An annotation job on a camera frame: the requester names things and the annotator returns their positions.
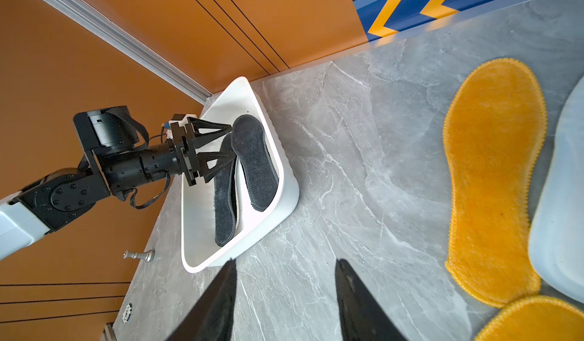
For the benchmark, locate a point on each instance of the yellow insole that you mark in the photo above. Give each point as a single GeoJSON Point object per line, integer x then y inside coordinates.
{"type": "Point", "coordinates": [535, 318]}
{"type": "Point", "coordinates": [492, 136]}

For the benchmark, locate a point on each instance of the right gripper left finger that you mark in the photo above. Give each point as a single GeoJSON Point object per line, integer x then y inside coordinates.
{"type": "Point", "coordinates": [212, 317]}

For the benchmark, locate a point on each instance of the grey felt insole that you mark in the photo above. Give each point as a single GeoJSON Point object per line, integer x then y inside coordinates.
{"type": "Point", "coordinates": [225, 198]}
{"type": "Point", "coordinates": [249, 144]}

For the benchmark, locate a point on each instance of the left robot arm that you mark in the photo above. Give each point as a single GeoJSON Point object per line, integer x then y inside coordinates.
{"type": "Point", "coordinates": [118, 159]}

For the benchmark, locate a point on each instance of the yellow insole far left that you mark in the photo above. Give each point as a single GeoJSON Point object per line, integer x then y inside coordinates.
{"type": "Point", "coordinates": [492, 136]}

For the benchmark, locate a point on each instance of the left aluminium corner post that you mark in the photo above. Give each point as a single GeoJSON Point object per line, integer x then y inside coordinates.
{"type": "Point", "coordinates": [95, 22]}

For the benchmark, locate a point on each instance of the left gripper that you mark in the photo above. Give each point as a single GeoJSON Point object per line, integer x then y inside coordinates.
{"type": "Point", "coordinates": [195, 134]}

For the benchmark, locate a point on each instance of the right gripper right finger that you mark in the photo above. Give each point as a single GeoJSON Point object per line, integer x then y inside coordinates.
{"type": "Point", "coordinates": [361, 317]}

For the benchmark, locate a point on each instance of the yellow insole far right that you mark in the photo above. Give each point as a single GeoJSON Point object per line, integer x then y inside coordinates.
{"type": "Point", "coordinates": [535, 318]}

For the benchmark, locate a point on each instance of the white plastic storage box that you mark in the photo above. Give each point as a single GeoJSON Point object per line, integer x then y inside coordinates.
{"type": "Point", "coordinates": [198, 247]}

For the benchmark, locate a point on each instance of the white insole far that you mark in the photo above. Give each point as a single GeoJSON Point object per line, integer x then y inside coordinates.
{"type": "Point", "coordinates": [556, 236]}

